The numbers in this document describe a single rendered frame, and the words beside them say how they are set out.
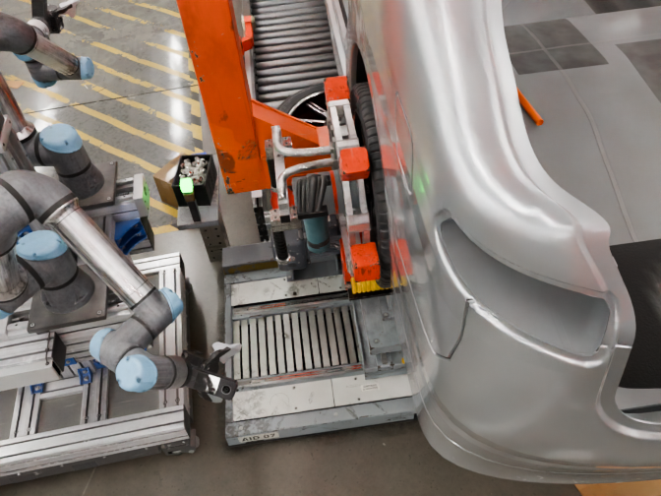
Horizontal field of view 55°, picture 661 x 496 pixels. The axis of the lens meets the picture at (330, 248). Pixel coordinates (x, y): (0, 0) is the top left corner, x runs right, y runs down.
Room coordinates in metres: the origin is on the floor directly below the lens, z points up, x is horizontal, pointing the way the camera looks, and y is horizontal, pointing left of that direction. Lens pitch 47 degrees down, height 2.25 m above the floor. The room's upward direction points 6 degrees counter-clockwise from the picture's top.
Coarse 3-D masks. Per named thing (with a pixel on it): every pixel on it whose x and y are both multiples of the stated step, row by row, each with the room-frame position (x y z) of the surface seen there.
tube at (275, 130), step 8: (272, 128) 1.69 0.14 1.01; (272, 136) 1.65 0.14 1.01; (280, 136) 1.68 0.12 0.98; (280, 144) 1.61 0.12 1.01; (280, 152) 1.58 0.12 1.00; (288, 152) 1.56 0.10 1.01; (296, 152) 1.56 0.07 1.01; (304, 152) 1.56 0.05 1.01; (312, 152) 1.55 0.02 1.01; (320, 152) 1.55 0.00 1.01; (328, 152) 1.55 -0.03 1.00
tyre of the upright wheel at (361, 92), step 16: (352, 96) 1.72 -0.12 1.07; (368, 96) 1.56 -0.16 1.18; (352, 112) 1.76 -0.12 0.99; (368, 112) 1.49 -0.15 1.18; (368, 128) 1.44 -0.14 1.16; (368, 144) 1.40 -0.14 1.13; (384, 192) 1.29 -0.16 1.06; (384, 208) 1.26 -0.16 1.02; (384, 224) 1.24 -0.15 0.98; (384, 240) 1.22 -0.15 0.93; (384, 256) 1.21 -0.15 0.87; (384, 272) 1.22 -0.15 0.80
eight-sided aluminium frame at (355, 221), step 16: (336, 112) 1.61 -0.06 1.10; (336, 128) 1.51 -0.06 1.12; (352, 128) 1.50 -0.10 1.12; (336, 144) 1.44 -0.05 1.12; (352, 144) 1.43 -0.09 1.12; (352, 224) 1.27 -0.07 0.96; (368, 224) 1.27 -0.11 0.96; (352, 240) 1.26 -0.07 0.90; (368, 240) 1.27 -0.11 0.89; (352, 272) 1.26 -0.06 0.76
